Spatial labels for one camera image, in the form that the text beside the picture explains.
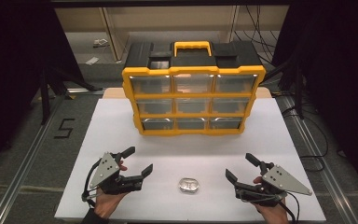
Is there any pulled clear plastic drawer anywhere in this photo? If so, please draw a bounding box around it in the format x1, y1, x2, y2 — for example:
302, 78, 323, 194
142, 118, 174, 132

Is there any metal floor rail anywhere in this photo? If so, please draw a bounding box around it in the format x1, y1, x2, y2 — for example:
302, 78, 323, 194
0, 88, 105, 224
279, 95, 358, 224

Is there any set of clear cabinet drawers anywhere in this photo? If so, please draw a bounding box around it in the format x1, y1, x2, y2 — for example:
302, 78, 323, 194
129, 74, 258, 132

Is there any small shiny metal piece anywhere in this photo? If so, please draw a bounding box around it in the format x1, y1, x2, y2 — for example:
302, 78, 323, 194
178, 176, 200, 193

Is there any black floor cable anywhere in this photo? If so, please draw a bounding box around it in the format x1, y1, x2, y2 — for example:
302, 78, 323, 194
279, 105, 330, 173

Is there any person's left hand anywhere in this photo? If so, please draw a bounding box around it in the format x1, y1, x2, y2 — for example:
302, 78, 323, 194
93, 189, 129, 220

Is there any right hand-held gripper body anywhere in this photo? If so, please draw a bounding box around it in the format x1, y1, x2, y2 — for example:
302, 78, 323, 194
234, 161, 313, 208

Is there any person's right hand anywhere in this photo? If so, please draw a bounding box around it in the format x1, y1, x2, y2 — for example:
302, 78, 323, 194
254, 200, 291, 224

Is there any yellow black organizer cabinet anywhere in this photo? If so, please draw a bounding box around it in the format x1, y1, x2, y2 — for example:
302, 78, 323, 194
121, 40, 267, 137

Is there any right hand-held gripper cable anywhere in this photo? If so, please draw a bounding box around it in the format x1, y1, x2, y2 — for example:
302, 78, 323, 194
276, 190, 301, 224

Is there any black metal stand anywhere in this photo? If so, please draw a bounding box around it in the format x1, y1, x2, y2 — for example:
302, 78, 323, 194
37, 65, 104, 126
260, 57, 306, 119

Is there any black curtain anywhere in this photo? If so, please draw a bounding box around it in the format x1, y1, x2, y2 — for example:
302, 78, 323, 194
0, 3, 85, 178
271, 3, 358, 200

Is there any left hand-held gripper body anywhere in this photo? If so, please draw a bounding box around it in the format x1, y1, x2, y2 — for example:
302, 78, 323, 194
89, 151, 145, 196

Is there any bundle of black hanging cables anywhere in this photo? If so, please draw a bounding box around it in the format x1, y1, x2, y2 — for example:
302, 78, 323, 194
232, 4, 282, 67

